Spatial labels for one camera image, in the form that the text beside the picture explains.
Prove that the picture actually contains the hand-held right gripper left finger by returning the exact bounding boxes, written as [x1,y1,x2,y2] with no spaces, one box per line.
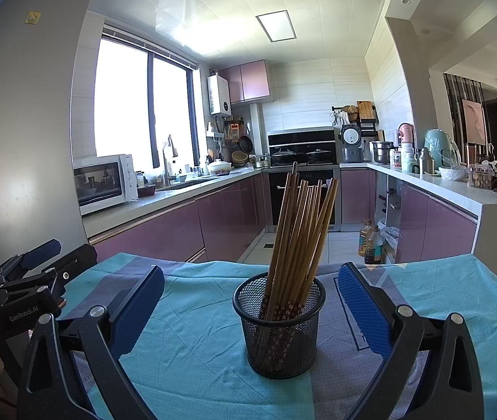
[16,265,166,420]

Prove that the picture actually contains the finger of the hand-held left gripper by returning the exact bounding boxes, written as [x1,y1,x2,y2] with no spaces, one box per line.
[0,244,98,312]
[0,239,62,290]

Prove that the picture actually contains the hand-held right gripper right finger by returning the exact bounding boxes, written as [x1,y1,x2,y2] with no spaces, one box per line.
[337,261,485,420]

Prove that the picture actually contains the black mesh cup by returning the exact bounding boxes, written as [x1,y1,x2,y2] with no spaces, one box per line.
[233,272,327,379]

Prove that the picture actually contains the bunch of wooden chopsticks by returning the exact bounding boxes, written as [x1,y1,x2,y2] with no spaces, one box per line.
[259,162,339,359]

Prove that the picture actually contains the dark sauce bottle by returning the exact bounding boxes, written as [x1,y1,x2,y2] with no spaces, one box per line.
[364,224,384,264]

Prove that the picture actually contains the teal grey tablecloth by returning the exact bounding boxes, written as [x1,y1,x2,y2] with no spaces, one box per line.
[56,251,497,420]

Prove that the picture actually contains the white microwave oven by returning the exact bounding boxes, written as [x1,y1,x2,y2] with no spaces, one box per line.
[72,154,138,216]

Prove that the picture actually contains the pink peninsula cabinets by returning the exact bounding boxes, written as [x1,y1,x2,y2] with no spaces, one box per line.
[395,181,480,264]

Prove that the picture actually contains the long pink base cabinets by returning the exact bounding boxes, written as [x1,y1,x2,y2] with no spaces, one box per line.
[87,168,269,263]

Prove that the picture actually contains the narrow pink base cabinet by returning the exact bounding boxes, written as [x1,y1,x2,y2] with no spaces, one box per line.
[340,167,377,225]

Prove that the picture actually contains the steel sink faucet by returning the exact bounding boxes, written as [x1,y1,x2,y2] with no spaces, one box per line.
[162,134,178,187]

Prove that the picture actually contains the grey refrigerator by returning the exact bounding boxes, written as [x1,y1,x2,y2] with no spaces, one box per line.
[0,0,98,281]

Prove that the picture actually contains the black stove with oven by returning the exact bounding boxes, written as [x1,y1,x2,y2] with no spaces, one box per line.
[267,128,341,232]

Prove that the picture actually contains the steel stock pot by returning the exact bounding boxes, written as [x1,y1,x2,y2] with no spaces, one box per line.
[371,141,394,165]

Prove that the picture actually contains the black lidded wok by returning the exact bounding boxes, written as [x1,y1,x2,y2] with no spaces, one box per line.
[271,148,297,166]
[306,149,333,165]

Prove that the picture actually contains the white casserole pot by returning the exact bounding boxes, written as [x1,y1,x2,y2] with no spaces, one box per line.
[207,159,233,176]

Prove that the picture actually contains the white plastic bag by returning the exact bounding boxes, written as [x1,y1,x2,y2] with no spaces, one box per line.
[439,166,468,182]

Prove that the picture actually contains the silver rice cooker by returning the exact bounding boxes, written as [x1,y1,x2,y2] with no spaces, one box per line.
[340,124,364,163]

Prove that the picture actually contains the kitchen window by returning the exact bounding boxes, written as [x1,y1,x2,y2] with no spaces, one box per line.
[93,24,201,167]

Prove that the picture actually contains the clear plastic container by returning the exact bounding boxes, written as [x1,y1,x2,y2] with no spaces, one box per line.
[468,164,494,190]

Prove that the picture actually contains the hanging pans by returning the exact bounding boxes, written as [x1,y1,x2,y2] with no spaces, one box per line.
[224,120,253,162]

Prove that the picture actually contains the striped curtain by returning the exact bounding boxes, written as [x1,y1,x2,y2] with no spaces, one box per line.
[443,73,485,149]

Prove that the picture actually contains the white water heater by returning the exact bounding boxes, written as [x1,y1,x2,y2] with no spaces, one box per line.
[207,74,232,116]

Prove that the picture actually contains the ceiling light panel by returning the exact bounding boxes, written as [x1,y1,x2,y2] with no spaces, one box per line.
[256,10,295,43]

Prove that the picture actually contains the wall rack with cutting board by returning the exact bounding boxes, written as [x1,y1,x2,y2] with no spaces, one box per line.
[357,100,378,136]

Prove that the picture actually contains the pink wall cabinets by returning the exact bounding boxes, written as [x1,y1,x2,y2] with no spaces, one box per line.
[219,60,271,103]

